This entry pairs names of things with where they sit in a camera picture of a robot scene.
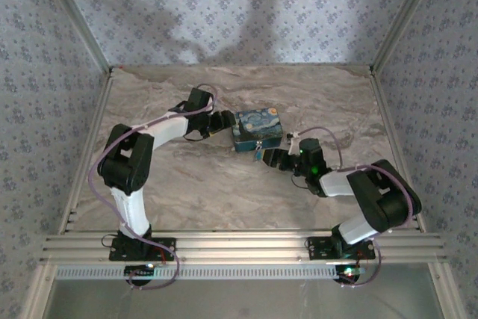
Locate starry night painted box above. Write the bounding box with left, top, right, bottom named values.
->
left=231, top=106, right=286, bottom=154

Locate circuit board with LED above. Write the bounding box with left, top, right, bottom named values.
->
left=337, top=264, right=366, bottom=283
left=124, top=264, right=157, bottom=283

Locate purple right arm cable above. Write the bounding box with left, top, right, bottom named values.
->
left=297, top=126, right=416, bottom=237

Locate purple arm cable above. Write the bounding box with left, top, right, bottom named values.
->
left=90, top=83, right=220, bottom=242
left=297, top=126, right=416, bottom=237

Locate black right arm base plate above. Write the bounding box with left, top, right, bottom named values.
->
left=305, top=235, right=376, bottom=261

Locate aluminium mounting rail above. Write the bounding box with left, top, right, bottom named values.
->
left=38, top=232, right=447, bottom=264

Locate aluminium table side rail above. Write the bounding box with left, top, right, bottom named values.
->
left=58, top=67, right=115, bottom=235
left=368, top=66, right=427, bottom=232

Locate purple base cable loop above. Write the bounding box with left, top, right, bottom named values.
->
left=340, top=239, right=382, bottom=291
left=125, top=255, right=181, bottom=292

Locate white slotted cable duct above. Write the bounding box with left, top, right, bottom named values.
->
left=55, top=264, right=360, bottom=280

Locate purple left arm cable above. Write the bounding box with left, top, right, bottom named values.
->
left=90, top=83, right=220, bottom=242

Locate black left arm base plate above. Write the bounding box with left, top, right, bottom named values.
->
left=108, top=229, right=178, bottom=262

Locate aluminium frame post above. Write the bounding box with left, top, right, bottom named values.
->
left=371, top=0, right=438, bottom=73
left=40, top=0, right=114, bottom=74

